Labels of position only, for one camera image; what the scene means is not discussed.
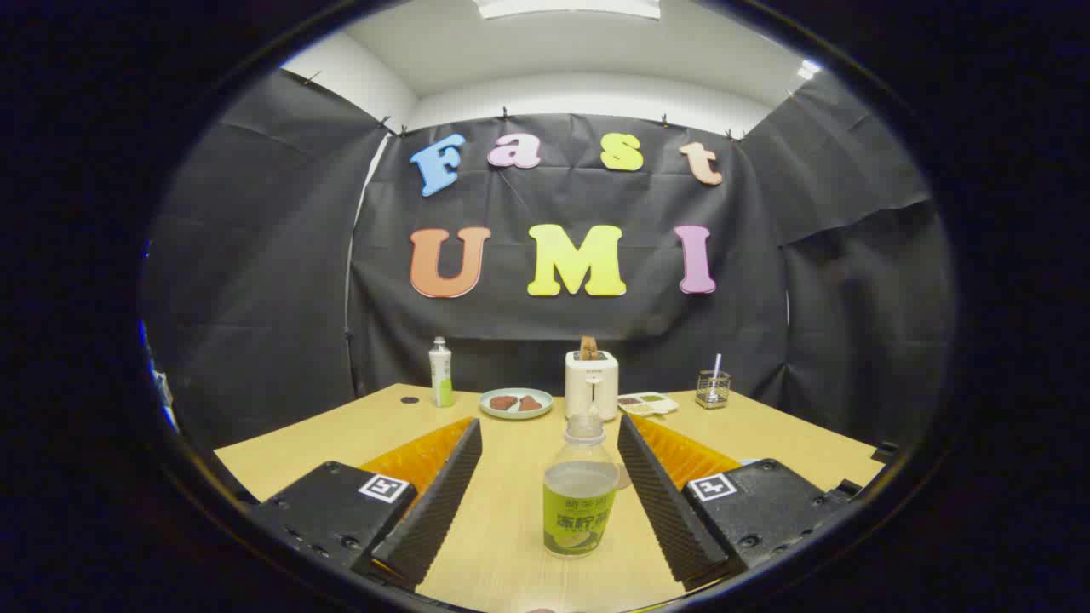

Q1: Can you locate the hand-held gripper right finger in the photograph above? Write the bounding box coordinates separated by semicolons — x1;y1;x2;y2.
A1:
617;414;863;591

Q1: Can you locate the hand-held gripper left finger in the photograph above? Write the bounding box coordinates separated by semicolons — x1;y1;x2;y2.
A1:
251;415;484;591

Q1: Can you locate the green label juice bottle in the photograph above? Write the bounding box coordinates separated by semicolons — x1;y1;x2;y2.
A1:
543;415;620;559

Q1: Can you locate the small white green bottle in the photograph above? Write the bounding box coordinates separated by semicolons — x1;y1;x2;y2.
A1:
428;336;455;408

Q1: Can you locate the wooden table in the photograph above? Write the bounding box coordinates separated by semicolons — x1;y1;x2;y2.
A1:
213;383;886;612

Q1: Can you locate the white compartment tray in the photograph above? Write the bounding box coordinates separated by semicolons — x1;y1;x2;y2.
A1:
617;392;680;418

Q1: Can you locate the pale green plate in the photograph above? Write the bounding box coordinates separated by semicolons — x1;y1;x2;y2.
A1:
479;387;554;421

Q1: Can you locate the white toaster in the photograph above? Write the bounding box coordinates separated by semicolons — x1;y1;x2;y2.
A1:
565;350;619;421

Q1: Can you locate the black backdrop cloth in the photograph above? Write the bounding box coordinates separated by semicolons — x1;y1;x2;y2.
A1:
141;68;956;448

